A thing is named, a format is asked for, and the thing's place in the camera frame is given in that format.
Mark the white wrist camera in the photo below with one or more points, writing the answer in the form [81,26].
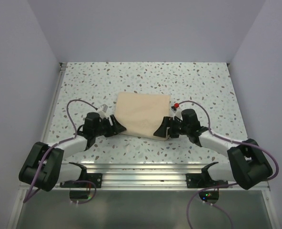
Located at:
[102,111]
[177,110]

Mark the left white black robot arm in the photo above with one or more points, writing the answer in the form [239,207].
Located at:
[43,167]

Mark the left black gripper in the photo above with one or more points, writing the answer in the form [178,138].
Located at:
[115,128]

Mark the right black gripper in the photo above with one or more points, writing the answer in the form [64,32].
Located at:
[161,131]

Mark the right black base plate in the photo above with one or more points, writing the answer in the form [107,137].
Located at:
[197,180]

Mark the beige cloth wrap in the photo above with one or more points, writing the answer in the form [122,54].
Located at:
[142,114]

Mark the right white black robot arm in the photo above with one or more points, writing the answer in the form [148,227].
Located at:
[247,165]

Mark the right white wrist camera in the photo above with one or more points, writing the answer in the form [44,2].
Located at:
[177,110]

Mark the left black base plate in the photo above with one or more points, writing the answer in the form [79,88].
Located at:
[86,180]

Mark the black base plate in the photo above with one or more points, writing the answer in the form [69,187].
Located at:
[86,180]
[197,180]

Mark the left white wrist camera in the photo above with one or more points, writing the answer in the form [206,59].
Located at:
[102,111]

